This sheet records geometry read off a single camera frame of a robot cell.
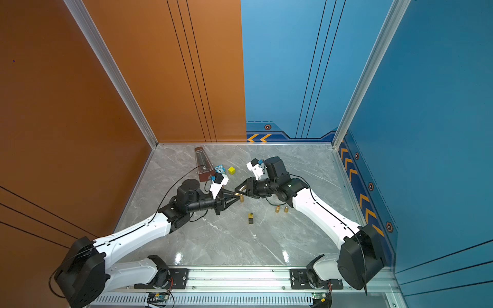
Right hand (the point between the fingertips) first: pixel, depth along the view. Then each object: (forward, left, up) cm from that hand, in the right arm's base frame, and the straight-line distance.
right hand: (238, 190), depth 73 cm
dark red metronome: (+22, +20, -13) cm, 32 cm away
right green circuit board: (-32, -30, -24) cm, 50 cm away
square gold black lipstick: (+1, -4, -26) cm, 26 cm away
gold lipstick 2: (-2, -1, -2) cm, 3 cm away
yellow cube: (+26, +7, -20) cm, 33 cm away
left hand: (0, 0, -2) cm, 2 cm away
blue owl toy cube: (+27, +13, -20) cm, 36 cm away
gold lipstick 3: (+2, -17, -20) cm, 26 cm away
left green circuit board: (-32, +31, -26) cm, 51 cm away
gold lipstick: (-1, 0, 0) cm, 1 cm away
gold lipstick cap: (+3, -21, -21) cm, 30 cm away
